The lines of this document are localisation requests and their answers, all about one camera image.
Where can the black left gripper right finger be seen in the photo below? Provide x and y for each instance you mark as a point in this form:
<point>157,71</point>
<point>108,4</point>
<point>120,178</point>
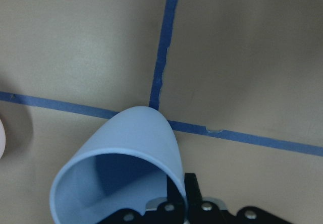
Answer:
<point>213,210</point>

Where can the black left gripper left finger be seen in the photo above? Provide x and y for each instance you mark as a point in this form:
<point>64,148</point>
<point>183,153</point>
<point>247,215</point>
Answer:
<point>153,199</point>

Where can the light blue cup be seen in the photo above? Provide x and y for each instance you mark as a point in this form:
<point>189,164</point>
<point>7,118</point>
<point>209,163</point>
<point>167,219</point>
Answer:
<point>133,144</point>

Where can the pink bowl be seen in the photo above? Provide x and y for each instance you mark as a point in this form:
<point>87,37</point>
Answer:
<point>2,139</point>

